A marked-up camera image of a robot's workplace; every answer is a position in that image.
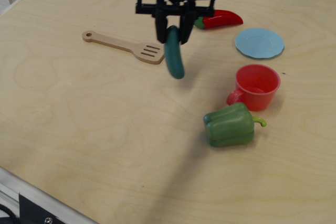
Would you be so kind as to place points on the red toy chili pepper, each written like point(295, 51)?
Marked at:
point(220, 18)

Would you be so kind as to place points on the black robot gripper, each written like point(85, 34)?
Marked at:
point(188, 10)

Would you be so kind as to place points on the black corner bracket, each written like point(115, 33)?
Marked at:
point(29, 212)

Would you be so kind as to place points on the light blue toy plate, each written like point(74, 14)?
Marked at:
point(259, 43)

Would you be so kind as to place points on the wooden slotted spatula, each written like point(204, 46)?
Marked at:
point(146, 52)

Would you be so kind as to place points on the red plastic cup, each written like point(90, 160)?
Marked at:
point(255, 86)

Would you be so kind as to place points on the green toy bell pepper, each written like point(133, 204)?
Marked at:
point(233, 125)

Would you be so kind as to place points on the aluminium table frame rail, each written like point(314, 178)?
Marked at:
point(12, 186)

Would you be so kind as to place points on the dark green toy cucumber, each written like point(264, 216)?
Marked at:
point(173, 54)

